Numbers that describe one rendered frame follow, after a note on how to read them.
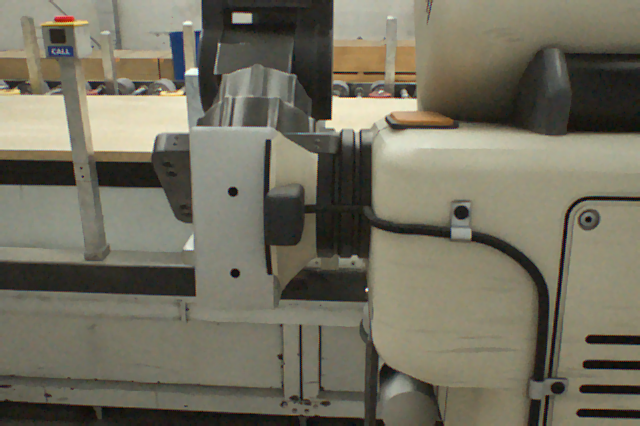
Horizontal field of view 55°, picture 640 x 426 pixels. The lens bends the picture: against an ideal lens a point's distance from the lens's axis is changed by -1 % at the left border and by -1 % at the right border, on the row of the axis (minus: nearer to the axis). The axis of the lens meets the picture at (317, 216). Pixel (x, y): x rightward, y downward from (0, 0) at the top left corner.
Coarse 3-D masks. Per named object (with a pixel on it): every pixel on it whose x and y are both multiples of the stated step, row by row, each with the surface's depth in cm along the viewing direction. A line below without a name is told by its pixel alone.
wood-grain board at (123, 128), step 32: (0, 96) 220; (32, 96) 220; (96, 96) 219; (128, 96) 219; (160, 96) 219; (0, 128) 175; (32, 128) 175; (64, 128) 174; (96, 128) 174; (128, 128) 174; (160, 128) 174; (352, 128) 174; (96, 160) 153; (128, 160) 153
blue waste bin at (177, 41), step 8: (176, 32) 684; (176, 40) 653; (176, 48) 657; (176, 56) 662; (184, 56) 657; (176, 64) 667; (184, 64) 661; (176, 72) 672; (184, 72) 665; (176, 80) 675; (184, 80) 668
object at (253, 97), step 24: (240, 72) 43; (264, 72) 42; (240, 96) 40; (264, 96) 41; (288, 96) 42; (216, 120) 40; (240, 120) 39; (264, 120) 39; (288, 120) 40; (312, 120) 42; (168, 144) 38; (312, 144) 38; (336, 144) 38; (168, 168) 39; (168, 192) 42; (192, 216) 44
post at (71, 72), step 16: (64, 64) 125; (80, 64) 127; (64, 80) 126; (80, 80) 127; (64, 96) 127; (80, 96) 127; (80, 112) 128; (80, 128) 130; (80, 144) 131; (80, 160) 132; (80, 176) 134; (96, 176) 137; (80, 192) 135; (96, 192) 137; (80, 208) 136; (96, 208) 137; (96, 224) 138; (96, 240) 139; (96, 256) 140
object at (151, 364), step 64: (0, 192) 160; (64, 192) 159; (128, 192) 158; (0, 320) 179; (64, 320) 178; (128, 320) 176; (192, 320) 175; (0, 384) 184; (64, 384) 184; (128, 384) 184; (192, 384) 183; (256, 384) 181; (320, 384) 180
